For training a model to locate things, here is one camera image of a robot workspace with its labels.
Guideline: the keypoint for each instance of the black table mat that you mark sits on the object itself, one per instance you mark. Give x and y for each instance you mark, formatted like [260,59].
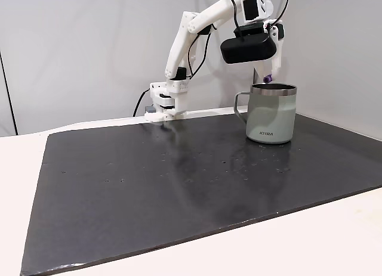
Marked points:
[149,204]

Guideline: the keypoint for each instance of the purple pen grip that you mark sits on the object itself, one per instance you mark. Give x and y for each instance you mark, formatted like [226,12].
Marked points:
[268,78]

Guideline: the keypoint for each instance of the thin black wall strip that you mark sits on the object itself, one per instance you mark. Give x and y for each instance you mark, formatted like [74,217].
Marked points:
[8,94]

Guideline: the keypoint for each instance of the grey clamp block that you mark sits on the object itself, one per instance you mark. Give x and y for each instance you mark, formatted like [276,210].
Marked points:
[150,109]

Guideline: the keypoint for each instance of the black oval webcam with clip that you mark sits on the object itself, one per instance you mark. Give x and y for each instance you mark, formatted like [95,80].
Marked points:
[247,51]

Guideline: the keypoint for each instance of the grey-green steel mug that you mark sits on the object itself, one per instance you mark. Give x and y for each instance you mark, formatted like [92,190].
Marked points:
[270,118]

